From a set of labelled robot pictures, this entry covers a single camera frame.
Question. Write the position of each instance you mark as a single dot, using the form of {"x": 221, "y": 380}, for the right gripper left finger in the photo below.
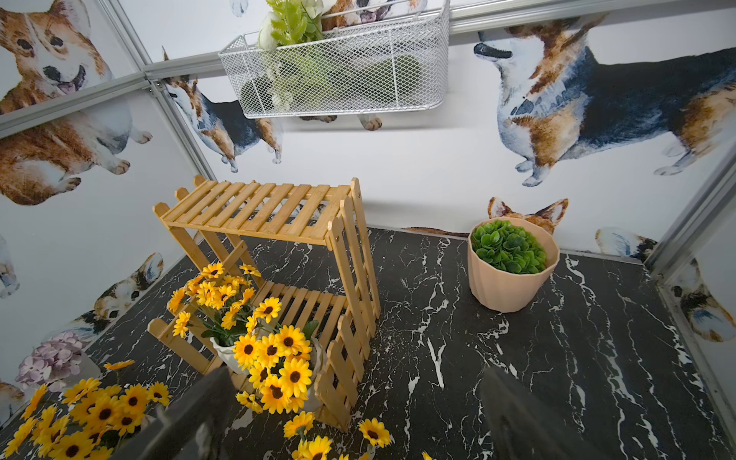
{"x": 192, "y": 427}

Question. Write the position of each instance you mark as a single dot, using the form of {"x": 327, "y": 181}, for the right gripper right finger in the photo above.
{"x": 522, "y": 427}

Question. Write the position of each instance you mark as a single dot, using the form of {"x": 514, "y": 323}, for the sunflower pot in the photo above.
{"x": 226, "y": 307}
{"x": 279, "y": 360}
{"x": 373, "y": 431}
{"x": 88, "y": 421}

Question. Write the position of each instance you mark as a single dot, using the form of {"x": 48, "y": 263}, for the pink hydrangea flower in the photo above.
{"x": 52, "y": 362}

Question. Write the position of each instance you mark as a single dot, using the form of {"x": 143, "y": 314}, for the wooden two-tier plant shelf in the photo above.
{"x": 213, "y": 222}

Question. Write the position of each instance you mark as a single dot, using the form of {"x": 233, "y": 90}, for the green fern white flower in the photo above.
{"x": 291, "y": 22}

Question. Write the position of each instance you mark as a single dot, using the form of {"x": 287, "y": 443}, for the white wire mesh basket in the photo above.
{"x": 375, "y": 57}

